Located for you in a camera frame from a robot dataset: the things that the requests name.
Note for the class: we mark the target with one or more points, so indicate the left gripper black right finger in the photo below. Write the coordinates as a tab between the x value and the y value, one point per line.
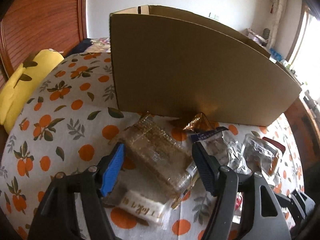
208	168

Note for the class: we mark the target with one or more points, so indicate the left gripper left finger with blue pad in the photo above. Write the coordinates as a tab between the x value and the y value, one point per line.
111	172

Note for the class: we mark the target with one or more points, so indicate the silver blue foil snack bag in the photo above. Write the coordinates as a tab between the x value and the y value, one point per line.
222	144

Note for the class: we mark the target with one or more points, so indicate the brown grain cracker pack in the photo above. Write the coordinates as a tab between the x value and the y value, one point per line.
167	166

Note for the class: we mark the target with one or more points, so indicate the orange print bed sheet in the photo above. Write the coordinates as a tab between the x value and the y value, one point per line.
67	125

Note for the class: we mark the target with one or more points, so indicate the gold brown foil wrapper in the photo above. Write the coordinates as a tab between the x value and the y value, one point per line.
192	122

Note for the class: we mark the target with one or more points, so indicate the clear silver snack pouch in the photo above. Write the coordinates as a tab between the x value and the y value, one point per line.
259	153

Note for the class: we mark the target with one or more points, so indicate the small white candy pack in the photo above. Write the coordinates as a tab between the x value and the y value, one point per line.
143	207

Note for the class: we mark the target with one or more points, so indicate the red snack packet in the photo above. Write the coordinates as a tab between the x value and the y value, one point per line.
278	145

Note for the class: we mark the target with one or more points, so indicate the wooden side cabinet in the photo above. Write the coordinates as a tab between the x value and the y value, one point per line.
305	132

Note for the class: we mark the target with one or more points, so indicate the brown cardboard box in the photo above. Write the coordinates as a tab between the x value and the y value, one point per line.
174	63

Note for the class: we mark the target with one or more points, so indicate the floral quilt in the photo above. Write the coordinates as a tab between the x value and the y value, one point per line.
92	45

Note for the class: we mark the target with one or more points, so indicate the yellow plush pillow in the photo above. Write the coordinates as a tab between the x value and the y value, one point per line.
23	82

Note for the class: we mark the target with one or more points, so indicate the clutter on cabinet top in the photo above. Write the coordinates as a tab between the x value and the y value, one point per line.
260	44

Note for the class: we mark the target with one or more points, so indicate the wooden headboard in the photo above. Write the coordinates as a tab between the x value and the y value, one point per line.
33	25

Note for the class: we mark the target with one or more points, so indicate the white wall switch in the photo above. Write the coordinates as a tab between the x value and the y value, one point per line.
214	16

